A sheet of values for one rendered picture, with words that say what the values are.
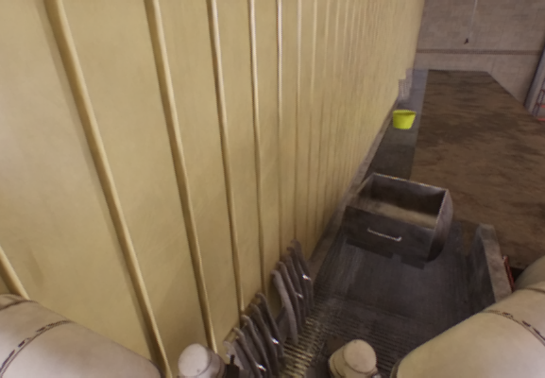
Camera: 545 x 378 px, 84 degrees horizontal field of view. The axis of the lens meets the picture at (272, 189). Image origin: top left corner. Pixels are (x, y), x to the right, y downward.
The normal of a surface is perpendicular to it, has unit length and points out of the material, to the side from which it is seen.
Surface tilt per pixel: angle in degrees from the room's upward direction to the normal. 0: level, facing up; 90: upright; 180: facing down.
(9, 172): 90
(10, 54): 90
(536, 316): 5
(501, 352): 17
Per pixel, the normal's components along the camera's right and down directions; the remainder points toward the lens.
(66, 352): 0.26, -0.88
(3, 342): -0.15, -0.72
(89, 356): 0.48, -0.83
